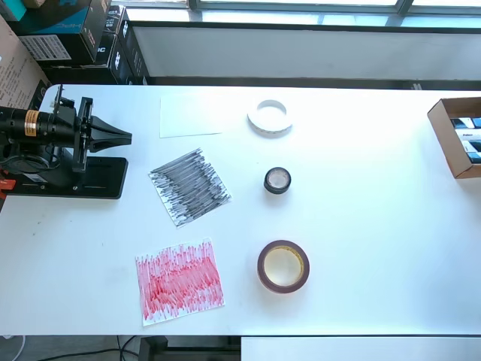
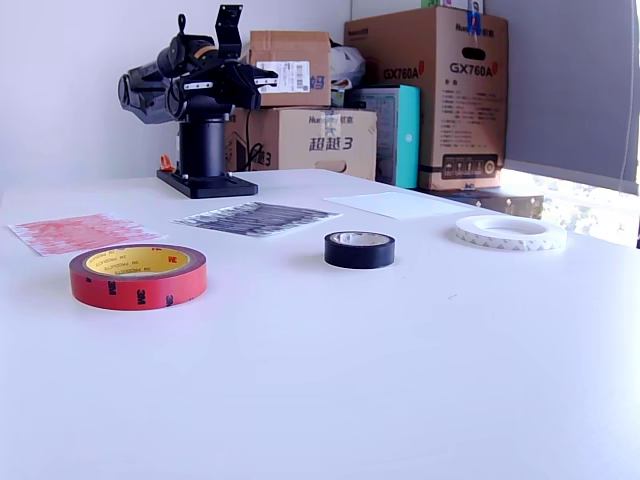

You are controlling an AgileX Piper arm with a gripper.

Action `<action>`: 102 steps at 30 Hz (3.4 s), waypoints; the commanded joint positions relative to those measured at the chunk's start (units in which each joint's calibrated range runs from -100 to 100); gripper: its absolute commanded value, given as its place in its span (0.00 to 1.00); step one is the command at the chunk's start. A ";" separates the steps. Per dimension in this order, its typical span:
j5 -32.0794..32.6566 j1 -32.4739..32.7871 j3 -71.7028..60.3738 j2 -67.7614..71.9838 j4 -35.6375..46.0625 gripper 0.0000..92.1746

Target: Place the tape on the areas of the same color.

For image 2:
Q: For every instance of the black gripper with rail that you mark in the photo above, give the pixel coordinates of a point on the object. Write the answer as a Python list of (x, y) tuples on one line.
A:
[(205, 87)]

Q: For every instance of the black tape roll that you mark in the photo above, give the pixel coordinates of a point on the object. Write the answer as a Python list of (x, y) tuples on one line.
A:
[(350, 257)]

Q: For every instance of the white tape roll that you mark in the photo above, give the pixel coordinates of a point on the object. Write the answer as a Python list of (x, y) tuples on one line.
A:
[(500, 243)]

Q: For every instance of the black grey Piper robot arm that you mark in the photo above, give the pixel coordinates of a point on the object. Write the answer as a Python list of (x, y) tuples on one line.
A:
[(202, 145)]

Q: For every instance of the red 3M tape roll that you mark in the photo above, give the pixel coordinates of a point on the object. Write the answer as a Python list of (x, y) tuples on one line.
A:
[(130, 295)]

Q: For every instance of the small cardboard box shipping label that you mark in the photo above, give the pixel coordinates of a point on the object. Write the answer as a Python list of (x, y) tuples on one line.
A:
[(290, 47)]

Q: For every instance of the cardboard box blue print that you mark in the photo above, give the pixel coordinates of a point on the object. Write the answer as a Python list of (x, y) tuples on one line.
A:
[(300, 145)]

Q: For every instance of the white plastic bag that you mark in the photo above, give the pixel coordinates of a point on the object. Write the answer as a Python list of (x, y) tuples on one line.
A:
[(347, 62)]

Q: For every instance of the orange clamp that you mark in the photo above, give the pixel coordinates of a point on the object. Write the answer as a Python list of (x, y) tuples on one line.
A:
[(165, 162)]

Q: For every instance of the black scribbled paper sheet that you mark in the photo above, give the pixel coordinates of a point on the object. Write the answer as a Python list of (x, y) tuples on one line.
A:
[(250, 220)]

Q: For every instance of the teal box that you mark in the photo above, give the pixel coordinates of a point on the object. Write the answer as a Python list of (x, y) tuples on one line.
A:
[(410, 140)]

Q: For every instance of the plain white paper sheet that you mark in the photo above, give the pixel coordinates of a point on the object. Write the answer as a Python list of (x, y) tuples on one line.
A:
[(395, 202)]

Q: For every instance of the green white small box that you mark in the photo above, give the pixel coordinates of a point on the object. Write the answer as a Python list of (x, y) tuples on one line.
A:
[(450, 3)]

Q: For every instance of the large GX760A cardboard box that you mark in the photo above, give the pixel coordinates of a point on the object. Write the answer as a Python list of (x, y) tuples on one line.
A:
[(465, 125)]

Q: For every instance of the red scribbled paper sheet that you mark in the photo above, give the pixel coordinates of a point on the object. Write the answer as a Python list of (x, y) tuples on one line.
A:
[(75, 232)]

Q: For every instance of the grey roller blind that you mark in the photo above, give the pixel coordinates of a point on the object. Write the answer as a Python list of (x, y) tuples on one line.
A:
[(565, 75)]

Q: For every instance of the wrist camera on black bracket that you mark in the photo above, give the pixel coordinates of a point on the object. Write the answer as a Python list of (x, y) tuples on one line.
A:
[(227, 30)]

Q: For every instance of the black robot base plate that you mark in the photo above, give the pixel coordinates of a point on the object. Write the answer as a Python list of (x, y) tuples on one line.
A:
[(215, 186)]

